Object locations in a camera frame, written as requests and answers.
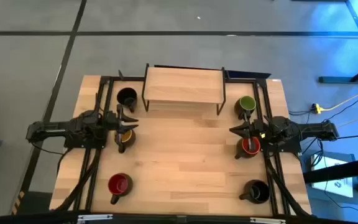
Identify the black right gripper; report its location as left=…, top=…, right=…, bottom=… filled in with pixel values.
left=229, top=113, right=273, bottom=152

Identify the silver metal latch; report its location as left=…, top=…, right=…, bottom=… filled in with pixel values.
left=77, top=213, right=114, bottom=223
left=249, top=217, right=287, bottom=224

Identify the black cable bundle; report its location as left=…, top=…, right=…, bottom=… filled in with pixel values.
left=264, top=152, right=313, bottom=217
left=53, top=148, right=101, bottom=212

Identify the white cable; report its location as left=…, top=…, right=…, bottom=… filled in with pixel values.
left=337, top=108, right=358, bottom=128

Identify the black metal stand beam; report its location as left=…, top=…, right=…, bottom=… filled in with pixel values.
left=303, top=154, right=358, bottom=184

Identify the black mug dark red interior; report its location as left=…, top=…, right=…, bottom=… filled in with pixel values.
left=108, top=172, right=134, bottom=205

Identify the black mug green interior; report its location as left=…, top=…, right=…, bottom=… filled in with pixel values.
left=234, top=95, right=257, bottom=121

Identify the black mug yellow interior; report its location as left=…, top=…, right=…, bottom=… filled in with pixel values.
left=114, top=129, right=136, bottom=154

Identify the yellow cable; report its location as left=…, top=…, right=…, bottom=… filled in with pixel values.
left=320, top=92, right=358, bottom=112

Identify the wooden shelf riser black frame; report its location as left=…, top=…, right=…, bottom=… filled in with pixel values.
left=141, top=63, right=227, bottom=116

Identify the dark flat panel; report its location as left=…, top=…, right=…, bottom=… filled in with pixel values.
left=225, top=70, right=272, bottom=80

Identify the black mug orange-red interior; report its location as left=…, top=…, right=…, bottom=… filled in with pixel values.
left=234, top=136, right=262, bottom=160

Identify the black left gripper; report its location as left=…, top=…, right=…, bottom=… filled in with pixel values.
left=104, top=104, right=140, bottom=154

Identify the white box with print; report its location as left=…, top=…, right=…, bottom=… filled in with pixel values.
left=310, top=153, right=354, bottom=198

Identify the black coffee mug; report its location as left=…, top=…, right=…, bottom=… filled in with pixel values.
left=239, top=179, right=271, bottom=205
left=116, top=87, right=138, bottom=113

